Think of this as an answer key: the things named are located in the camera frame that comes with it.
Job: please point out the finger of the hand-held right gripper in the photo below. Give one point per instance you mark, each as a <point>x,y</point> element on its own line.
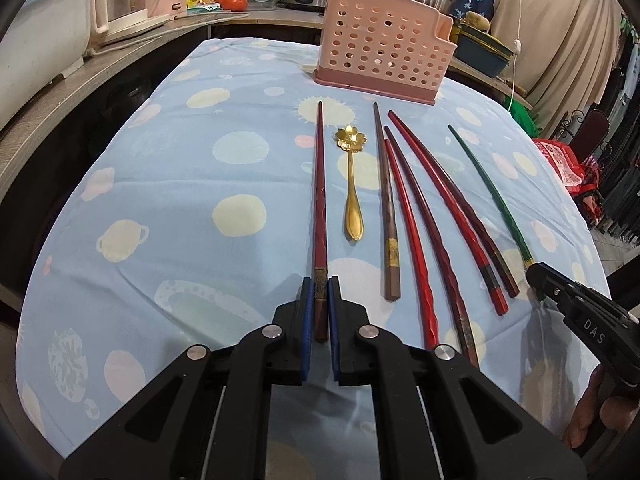
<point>585,327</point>
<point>602,306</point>

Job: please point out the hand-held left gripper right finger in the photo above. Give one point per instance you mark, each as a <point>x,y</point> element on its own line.
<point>336,330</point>

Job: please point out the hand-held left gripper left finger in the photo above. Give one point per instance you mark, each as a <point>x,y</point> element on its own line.
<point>306,330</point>

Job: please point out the dark maroon chopstick brown end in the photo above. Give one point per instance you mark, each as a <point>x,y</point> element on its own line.
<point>509,282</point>

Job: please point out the red chopstick striped end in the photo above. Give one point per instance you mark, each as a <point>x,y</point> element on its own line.
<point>495,292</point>

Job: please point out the gold flower-shaped spoon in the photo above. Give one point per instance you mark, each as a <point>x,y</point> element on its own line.
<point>354,215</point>

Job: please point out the green chopstick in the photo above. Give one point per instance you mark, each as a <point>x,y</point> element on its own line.
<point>512,222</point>

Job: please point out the bright red chopstick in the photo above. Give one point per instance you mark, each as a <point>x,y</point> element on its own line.
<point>407,230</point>

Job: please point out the maroon chopstick gold patterned end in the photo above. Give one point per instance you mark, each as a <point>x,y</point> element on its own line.
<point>430,230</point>

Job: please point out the brown gold-banded chopstick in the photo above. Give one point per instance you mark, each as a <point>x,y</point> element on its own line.
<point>386,200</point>

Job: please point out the dark red gold-banded chopstick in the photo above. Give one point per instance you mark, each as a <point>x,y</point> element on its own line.
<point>320,185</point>

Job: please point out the pink perforated utensil holder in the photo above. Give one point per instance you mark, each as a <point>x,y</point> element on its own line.
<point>380,45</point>

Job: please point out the person's right hand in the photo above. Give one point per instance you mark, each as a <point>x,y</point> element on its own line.
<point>587,410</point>

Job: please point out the red plastic bag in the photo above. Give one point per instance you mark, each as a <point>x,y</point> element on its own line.
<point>560,170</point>

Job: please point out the dark metal chair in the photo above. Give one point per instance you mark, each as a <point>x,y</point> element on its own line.
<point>592,130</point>

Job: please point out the blue planet-print tablecloth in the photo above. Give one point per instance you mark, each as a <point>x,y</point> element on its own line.
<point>200,185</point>

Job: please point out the green plastic bag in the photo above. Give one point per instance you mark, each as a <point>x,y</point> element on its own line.
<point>520,115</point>

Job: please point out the blue rectangular tub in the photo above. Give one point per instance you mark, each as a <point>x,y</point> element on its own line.
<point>480,62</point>

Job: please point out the beige curtain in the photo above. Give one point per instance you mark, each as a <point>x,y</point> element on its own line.
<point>560,25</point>

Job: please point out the blue bowl yellow inside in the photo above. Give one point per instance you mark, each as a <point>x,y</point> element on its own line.
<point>482,40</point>

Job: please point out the brown loofah sponge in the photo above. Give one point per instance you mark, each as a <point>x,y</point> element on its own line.
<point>477,21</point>

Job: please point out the grey countertop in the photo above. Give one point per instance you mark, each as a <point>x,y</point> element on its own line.
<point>280,17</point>

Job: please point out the clear food container blue lid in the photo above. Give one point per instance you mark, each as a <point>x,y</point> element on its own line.
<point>262,1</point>

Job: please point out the red tomato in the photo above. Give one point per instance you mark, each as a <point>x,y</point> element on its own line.
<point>231,1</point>

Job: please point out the teal packet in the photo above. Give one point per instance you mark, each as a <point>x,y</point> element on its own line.
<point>202,8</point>

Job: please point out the white glass electric kettle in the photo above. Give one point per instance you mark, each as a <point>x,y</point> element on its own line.
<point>125,10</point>

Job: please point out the pale blue plastic tub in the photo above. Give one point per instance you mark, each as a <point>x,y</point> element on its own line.
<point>40,35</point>

